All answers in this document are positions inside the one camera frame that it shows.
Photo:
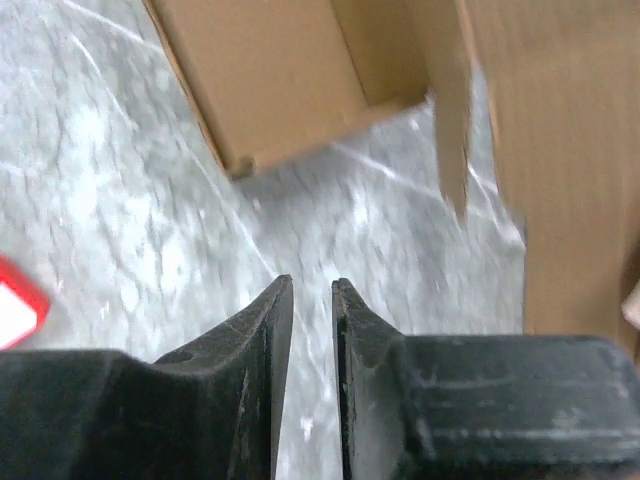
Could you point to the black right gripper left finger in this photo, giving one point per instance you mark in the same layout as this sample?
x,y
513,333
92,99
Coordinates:
x,y
210,409

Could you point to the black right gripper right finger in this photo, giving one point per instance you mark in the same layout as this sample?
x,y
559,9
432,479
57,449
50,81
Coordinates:
x,y
480,407

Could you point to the cardboard box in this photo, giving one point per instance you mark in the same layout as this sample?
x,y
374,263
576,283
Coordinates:
x,y
269,80
562,83

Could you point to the closed cardboard box under book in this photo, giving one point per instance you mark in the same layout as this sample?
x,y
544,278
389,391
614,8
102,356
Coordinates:
x,y
269,80

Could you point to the red toy ambulance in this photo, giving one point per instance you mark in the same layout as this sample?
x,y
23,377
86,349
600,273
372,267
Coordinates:
x,y
24,305

